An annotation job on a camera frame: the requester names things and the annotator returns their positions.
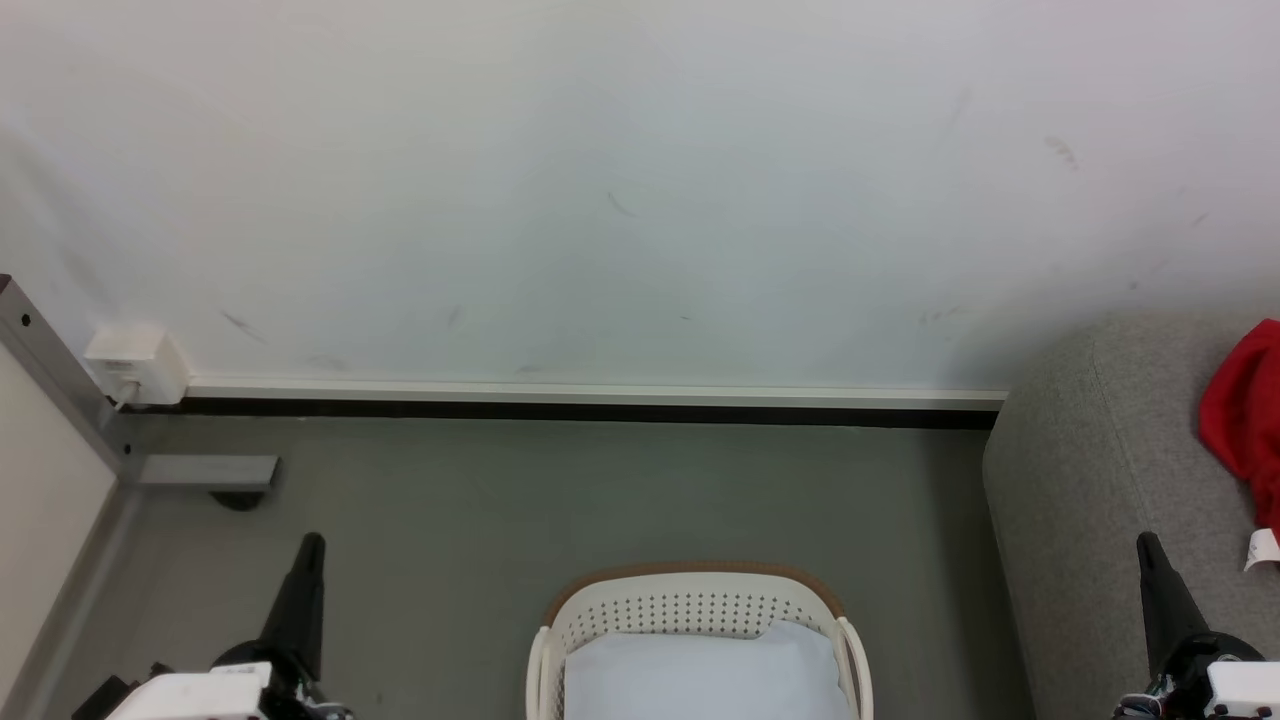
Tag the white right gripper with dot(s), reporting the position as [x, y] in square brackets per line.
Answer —
[1235, 690]

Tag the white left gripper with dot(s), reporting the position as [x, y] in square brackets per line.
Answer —
[200, 692]

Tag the red clothing with white stripe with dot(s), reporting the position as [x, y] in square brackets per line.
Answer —
[1245, 420]

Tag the white perforated laundry basket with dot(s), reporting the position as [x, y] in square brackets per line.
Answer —
[690, 605]

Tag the white cloth basket liner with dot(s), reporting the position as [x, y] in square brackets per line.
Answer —
[700, 675]

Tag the grey fabric sofa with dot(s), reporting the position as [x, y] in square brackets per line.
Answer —
[1090, 480]

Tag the white furniture panel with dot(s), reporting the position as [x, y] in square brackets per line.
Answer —
[40, 520]

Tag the white and black baseboard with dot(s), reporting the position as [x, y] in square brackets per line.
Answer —
[600, 402]

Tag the white wall outlet box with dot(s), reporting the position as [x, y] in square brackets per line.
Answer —
[135, 362]

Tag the grey metal frame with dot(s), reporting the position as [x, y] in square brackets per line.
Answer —
[60, 385]

